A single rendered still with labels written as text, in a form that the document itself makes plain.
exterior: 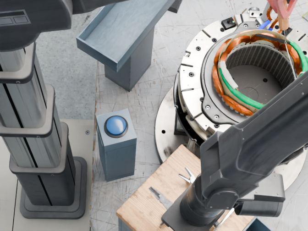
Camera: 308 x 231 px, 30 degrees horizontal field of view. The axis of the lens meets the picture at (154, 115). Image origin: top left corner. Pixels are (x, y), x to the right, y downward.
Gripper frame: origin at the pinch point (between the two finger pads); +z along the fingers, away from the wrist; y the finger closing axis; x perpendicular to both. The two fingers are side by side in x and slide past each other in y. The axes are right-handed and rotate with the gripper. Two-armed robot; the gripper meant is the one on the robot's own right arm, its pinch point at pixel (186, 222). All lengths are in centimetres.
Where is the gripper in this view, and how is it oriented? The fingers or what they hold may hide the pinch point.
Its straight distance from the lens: 98.3
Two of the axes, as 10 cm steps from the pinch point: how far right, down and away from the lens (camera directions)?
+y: 6.7, -6.3, 3.9
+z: -1.4, 4.0, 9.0
